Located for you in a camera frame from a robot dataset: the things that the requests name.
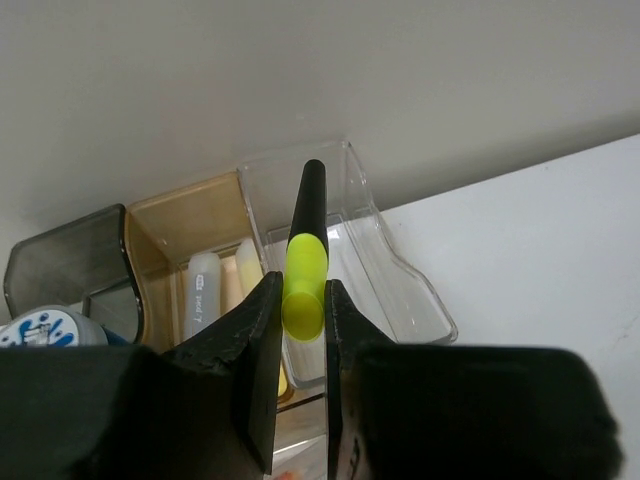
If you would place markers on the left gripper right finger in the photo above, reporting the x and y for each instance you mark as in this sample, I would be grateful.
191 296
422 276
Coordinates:
420 411

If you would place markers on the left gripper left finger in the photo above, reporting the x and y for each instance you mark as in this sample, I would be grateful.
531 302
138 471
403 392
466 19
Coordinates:
204 410

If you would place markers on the orange grey highlighter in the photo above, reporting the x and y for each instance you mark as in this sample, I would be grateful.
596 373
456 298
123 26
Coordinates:
203 293

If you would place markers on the yellow black highlighter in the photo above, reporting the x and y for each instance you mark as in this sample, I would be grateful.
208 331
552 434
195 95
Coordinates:
307 258

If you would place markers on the blue tape roll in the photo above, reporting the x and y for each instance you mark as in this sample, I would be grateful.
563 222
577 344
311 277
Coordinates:
56 326

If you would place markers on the clear plastic organizer tray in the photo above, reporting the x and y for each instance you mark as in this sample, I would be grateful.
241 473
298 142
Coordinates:
391 293

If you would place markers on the tan compartment box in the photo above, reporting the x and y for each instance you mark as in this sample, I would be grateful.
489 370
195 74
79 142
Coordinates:
161 235

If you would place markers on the dark grey compartment box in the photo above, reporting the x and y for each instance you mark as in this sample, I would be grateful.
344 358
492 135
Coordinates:
83 265

